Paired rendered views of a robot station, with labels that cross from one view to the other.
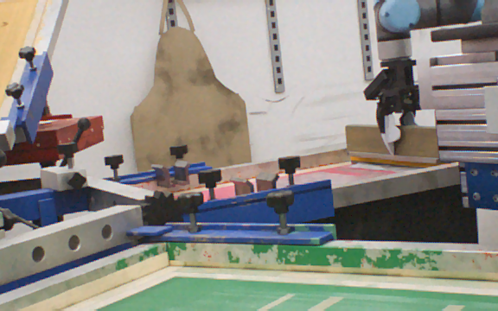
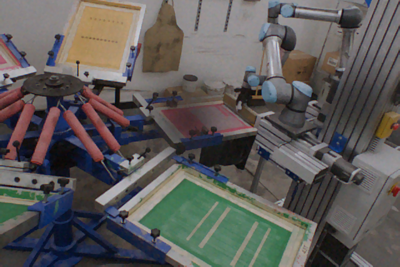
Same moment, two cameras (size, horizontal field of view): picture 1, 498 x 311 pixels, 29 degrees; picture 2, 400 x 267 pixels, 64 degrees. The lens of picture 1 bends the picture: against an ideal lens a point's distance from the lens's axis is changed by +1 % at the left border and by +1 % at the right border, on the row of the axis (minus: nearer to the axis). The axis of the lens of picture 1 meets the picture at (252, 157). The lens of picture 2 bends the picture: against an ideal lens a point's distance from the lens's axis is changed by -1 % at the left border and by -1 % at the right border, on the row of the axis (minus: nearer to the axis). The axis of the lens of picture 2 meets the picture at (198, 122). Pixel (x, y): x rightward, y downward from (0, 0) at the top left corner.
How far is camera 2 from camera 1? 0.88 m
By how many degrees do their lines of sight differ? 24
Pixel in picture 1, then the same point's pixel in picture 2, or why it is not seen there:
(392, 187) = (237, 136)
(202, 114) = (169, 35)
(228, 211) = (195, 142)
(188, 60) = (169, 15)
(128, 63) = (148, 12)
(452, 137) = (260, 139)
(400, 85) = (245, 95)
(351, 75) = (219, 29)
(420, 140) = (246, 113)
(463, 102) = (266, 133)
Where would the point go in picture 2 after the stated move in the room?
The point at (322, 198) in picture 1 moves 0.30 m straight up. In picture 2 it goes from (219, 139) to (229, 98)
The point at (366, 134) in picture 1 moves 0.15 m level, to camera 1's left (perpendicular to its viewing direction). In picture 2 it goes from (230, 99) to (212, 97)
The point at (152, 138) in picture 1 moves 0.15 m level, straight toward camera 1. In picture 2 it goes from (151, 40) to (152, 44)
